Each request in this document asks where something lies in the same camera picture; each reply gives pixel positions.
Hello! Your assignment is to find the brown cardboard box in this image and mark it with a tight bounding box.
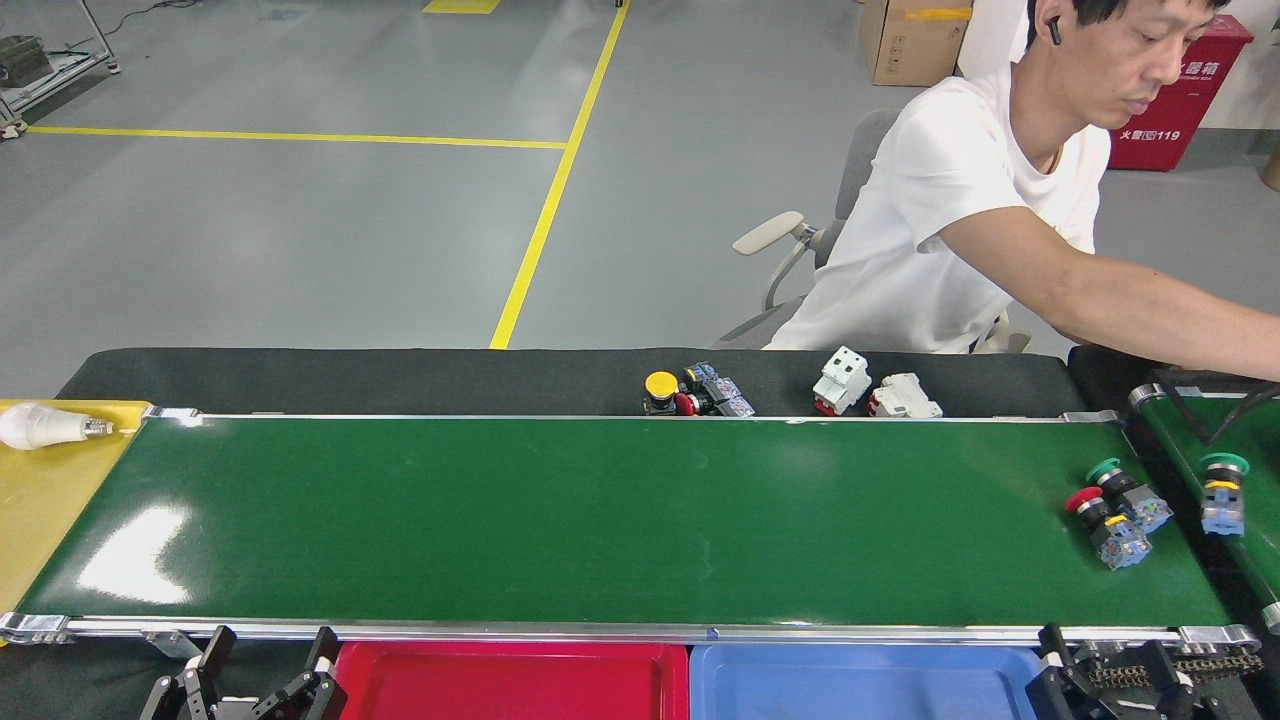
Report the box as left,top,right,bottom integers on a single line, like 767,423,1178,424
860,0,973,88

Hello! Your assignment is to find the blue plastic bin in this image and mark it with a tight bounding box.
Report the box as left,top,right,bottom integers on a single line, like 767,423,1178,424
690,643,1046,720

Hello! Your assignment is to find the red plastic bin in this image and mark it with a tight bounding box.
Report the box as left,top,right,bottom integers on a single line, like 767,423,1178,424
333,640,691,720

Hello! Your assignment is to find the green feeder conveyor belt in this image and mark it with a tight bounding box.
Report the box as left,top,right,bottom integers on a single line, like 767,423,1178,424
1128,383,1280,636

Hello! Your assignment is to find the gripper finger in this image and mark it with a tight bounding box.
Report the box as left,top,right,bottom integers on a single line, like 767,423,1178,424
250,627,348,720
140,625,238,720
1025,625,1116,720
1140,640,1236,720

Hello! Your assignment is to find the white light bulb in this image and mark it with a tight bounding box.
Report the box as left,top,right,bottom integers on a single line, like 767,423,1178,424
0,403,114,451

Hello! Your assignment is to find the green push button switch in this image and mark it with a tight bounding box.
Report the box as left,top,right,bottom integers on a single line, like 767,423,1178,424
1198,452,1251,537
1086,458,1174,534

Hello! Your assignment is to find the person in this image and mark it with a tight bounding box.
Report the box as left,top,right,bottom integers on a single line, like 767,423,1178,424
765,0,1280,384

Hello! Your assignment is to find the black triangular guide frame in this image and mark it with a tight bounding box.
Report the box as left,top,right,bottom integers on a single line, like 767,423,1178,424
1158,370,1280,446

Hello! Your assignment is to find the grey office chair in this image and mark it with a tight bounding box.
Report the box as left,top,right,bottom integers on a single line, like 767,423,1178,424
718,107,1033,356

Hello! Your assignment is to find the yellow plastic tray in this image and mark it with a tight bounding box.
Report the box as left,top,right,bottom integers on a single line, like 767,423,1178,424
0,399,154,616

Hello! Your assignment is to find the white circuit breaker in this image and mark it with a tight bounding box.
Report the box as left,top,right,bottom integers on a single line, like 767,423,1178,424
812,346,873,417
868,373,944,419

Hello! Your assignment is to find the black drive chain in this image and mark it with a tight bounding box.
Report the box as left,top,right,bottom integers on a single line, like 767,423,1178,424
1085,648,1266,691

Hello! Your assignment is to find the dark grey equipment box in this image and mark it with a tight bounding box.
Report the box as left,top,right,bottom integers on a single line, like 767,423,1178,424
0,35,53,89

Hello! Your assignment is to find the metal shelf cart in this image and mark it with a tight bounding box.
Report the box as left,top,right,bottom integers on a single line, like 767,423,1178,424
0,0,123,141

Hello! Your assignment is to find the wide green conveyor belt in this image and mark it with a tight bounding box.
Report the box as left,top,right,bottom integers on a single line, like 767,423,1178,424
0,405,1263,661

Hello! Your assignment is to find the red fire extinguisher cabinet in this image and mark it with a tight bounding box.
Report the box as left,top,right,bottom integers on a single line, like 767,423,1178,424
1108,14,1254,173

